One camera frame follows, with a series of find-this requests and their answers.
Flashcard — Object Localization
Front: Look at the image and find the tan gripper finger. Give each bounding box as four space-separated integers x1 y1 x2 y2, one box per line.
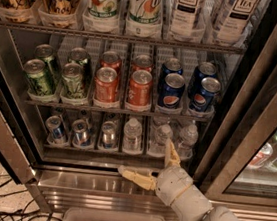
164 138 181 167
118 166 157 191

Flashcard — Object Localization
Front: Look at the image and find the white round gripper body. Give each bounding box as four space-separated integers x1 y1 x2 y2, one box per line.
155 165 193 206

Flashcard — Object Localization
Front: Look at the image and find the clear water bottle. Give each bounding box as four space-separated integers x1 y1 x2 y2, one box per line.
147 124 173 158
174 124 199 161
122 118 143 155

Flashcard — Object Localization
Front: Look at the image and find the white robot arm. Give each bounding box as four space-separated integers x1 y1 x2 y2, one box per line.
118 139 239 221

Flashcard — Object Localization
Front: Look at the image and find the glass fridge door right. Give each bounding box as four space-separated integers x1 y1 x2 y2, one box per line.
197 0 277 209

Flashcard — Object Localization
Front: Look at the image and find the Teas Tea bottle left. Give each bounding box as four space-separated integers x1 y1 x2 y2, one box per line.
169 0 205 42

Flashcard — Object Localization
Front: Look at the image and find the teas tea bottle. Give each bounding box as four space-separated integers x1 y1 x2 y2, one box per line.
210 0 260 46
169 0 205 42

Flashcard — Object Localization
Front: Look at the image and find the steel fridge door left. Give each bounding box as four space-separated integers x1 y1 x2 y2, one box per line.
0 41 53 187

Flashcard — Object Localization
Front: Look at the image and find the Teas Tea bottle right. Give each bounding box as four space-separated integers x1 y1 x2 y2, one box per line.
210 0 260 46

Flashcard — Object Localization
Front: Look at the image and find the slim silver can right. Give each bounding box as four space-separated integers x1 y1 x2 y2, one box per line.
102 121 117 149

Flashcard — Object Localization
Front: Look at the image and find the blue Pepsi can front right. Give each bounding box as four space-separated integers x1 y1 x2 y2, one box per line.
189 77 221 112

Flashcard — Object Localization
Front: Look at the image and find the blue pepsi can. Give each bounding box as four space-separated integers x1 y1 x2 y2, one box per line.
156 56 186 96
157 73 186 109
189 77 221 112
187 61 217 98

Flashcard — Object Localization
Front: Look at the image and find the blue Pepsi can front left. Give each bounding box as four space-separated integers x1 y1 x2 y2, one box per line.
157 73 186 109

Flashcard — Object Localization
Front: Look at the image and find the orange can front right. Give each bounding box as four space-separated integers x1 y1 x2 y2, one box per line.
127 70 153 106

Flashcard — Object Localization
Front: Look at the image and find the orange can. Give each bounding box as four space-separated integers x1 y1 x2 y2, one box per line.
95 67 119 103
99 50 122 75
127 70 153 106
131 54 153 72

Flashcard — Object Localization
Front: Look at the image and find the slim blue can middle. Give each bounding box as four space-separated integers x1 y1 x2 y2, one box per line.
72 119 91 148

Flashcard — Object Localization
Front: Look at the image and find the slim blue can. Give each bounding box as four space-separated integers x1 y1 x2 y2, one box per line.
72 119 91 148
45 115 68 144

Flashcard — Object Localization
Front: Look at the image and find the blue Pepsi can back left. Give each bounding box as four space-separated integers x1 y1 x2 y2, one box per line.
156 56 186 96

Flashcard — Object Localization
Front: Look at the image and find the slim blue can left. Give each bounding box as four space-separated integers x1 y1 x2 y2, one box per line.
45 115 68 144

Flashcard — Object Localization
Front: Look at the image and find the blue Pepsi can back right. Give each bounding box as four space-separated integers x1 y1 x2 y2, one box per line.
187 61 217 98

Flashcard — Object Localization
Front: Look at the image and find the orange can front left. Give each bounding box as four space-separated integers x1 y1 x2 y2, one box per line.
95 67 119 103

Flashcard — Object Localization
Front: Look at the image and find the orange can back right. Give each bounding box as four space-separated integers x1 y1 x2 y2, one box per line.
131 54 153 72

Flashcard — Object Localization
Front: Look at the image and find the green can front right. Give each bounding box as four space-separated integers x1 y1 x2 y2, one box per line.
62 63 86 99

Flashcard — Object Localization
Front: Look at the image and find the green can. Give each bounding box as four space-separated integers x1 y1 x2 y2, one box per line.
34 44 60 83
65 46 96 84
23 59 56 97
62 63 86 99

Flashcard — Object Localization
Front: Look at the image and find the orange can back left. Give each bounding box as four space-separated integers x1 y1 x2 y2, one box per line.
99 50 122 75

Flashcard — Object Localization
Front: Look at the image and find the green can back right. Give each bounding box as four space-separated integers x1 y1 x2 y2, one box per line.
65 46 96 84

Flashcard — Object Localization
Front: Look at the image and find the green can front left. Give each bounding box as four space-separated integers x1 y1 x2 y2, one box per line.
23 59 56 97

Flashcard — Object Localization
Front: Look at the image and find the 7UP can right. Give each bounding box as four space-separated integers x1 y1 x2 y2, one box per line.
126 0 162 38

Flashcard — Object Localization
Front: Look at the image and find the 7up can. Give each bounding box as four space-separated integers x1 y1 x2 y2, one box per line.
83 0 120 33
126 0 162 38

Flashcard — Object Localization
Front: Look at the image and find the green can back left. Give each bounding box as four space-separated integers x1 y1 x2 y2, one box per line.
34 44 60 83

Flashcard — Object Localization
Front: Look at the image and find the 7UP can left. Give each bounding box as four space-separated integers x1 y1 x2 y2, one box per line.
83 0 120 33

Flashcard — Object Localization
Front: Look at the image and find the middle wire shelf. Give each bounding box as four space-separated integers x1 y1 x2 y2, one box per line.
25 100 211 123

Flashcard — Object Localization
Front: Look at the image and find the wire shelf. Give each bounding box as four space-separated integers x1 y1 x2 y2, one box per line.
41 139 194 167
25 100 211 123
0 20 245 55

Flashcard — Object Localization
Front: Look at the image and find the bottom wire shelf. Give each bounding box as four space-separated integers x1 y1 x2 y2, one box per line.
41 139 194 167

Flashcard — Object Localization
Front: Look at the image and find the top wire shelf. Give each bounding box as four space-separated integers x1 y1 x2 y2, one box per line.
0 20 245 55

